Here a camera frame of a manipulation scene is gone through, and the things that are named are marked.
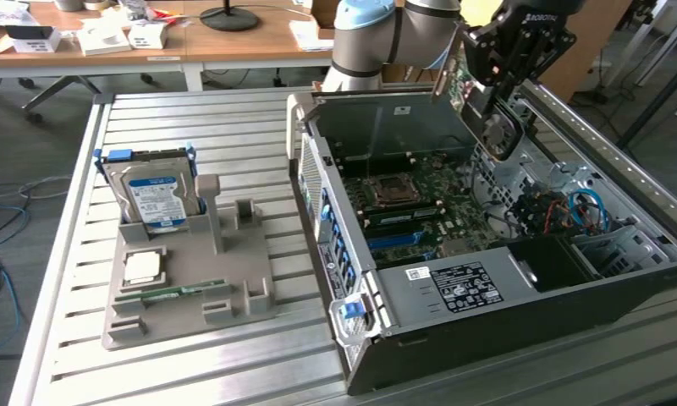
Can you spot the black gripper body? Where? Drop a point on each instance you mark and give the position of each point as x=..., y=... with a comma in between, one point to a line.
x=542, y=10

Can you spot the black low-profile graphics card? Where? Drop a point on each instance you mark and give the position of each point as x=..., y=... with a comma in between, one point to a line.
x=499, y=135

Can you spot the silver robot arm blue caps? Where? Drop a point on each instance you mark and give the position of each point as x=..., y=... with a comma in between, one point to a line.
x=423, y=38

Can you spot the wooden cabinet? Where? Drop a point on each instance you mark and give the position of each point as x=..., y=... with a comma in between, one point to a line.
x=598, y=51

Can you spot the white power strip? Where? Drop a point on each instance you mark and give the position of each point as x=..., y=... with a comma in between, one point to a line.
x=602, y=64

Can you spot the white paper stack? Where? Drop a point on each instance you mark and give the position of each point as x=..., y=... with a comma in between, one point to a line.
x=311, y=38

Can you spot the metal CPU socket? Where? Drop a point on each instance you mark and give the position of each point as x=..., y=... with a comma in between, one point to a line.
x=395, y=188

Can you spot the dark green motherboard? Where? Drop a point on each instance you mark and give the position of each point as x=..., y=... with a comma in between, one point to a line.
x=463, y=211

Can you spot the green RAM stick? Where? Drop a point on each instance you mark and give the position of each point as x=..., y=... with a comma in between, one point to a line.
x=401, y=215
x=175, y=291

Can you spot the wooden office desk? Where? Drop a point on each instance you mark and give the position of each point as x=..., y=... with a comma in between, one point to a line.
x=231, y=46

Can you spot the small gray chipset heatsink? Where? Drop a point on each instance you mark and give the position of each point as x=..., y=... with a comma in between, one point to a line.
x=461, y=248

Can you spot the blue card retention latch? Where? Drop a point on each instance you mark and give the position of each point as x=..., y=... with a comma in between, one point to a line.
x=335, y=230
x=343, y=254
x=325, y=208

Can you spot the black round lamp base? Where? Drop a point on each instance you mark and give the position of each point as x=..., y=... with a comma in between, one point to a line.
x=229, y=21

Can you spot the long blue expansion slot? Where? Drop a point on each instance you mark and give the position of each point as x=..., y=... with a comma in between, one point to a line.
x=395, y=242

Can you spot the short blue expansion slot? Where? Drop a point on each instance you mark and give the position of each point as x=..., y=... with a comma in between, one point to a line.
x=429, y=255

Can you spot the metal disk bay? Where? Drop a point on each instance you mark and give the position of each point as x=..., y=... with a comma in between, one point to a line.
x=627, y=254

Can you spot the gray power supply with label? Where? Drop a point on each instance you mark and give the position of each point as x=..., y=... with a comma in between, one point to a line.
x=413, y=296

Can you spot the clear plastic packaging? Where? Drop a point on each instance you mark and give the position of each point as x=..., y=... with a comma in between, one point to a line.
x=158, y=14

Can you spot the white box with printed label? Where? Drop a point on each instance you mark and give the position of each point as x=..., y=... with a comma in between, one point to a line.
x=150, y=38

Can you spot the blue case release latch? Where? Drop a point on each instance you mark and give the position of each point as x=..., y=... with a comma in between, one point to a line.
x=353, y=311

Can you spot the open gray PC case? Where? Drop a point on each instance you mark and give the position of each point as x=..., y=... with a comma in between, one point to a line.
x=486, y=338

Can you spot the white box with round insert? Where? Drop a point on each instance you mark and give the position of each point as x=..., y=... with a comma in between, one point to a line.
x=104, y=42

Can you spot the hard disk with blue caddy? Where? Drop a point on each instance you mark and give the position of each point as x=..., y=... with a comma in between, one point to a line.
x=153, y=199

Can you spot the gray plastic parts rack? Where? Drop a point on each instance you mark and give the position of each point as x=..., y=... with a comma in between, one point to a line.
x=203, y=262

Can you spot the tape roll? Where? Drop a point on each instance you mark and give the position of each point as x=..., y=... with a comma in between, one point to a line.
x=98, y=5

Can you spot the gray cup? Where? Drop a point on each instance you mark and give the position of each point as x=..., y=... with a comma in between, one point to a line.
x=68, y=5

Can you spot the silver CPU chip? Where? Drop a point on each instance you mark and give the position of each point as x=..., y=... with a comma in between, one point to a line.
x=144, y=268

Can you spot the open white box black inside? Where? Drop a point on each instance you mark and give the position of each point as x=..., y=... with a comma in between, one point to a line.
x=36, y=44

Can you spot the printed paper sheets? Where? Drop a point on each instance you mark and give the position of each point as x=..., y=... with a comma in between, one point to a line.
x=6, y=17

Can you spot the dark metal frame pole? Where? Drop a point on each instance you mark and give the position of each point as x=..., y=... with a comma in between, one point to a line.
x=655, y=101

